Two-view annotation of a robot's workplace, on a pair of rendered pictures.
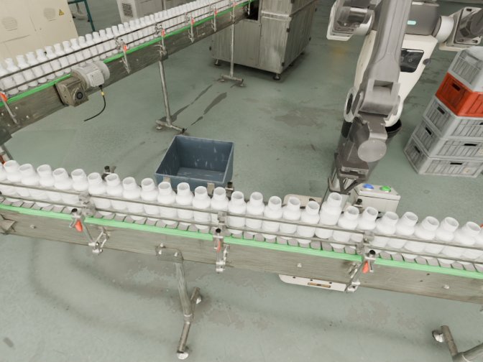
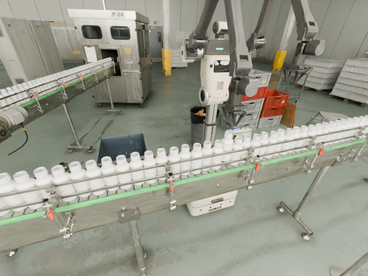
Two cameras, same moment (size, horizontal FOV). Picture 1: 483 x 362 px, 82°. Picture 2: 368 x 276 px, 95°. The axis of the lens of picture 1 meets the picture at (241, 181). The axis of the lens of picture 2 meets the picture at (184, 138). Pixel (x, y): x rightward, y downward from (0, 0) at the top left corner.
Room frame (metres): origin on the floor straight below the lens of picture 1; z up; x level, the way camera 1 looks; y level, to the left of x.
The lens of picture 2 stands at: (-0.01, 0.23, 1.61)
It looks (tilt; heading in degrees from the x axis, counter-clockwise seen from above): 31 degrees down; 336
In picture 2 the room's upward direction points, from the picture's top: 2 degrees clockwise
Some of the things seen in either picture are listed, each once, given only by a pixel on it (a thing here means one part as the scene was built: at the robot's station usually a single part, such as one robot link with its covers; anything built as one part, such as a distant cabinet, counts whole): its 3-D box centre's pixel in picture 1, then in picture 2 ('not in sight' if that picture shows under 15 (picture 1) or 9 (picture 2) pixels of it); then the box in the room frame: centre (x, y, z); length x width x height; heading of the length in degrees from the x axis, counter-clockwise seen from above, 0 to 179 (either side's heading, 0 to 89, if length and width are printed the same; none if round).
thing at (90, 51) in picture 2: not in sight; (90, 53); (4.55, 0.47, 1.22); 0.23 x 0.04 x 0.32; 67
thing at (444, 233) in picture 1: (437, 238); (276, 142); (0.55, -0.63, 1.08); 0.06 x 0.06 x 0.17
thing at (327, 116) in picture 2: not in sight; (327, 122); (1.63, -3.62, 0.21); 0.61 x 0.47 x 0.41; 138
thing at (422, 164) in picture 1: (443, 155); (239, 123); (2.37, -2.06, 0.11); 0.61 x 0.41 x 0.22; 91
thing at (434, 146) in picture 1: (455, 137); (241, 113); (2.37, -2.06, 0.33); 0.61 x 0.41 x 0.22; 91
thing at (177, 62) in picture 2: not in sight; (174, 58); (9.93, -3.48, 0.50); 1.24 x 1.03 x 1.00; 88
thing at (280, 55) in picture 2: not in sight; (278, 62); (6.90, -8.23, 0.55); 0.40 x 0.40 x 1.10; 85
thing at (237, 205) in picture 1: (236, 212); (173, 162); (0.59, 0.01, 1.08); 0.06 x 0.06 x 0.17
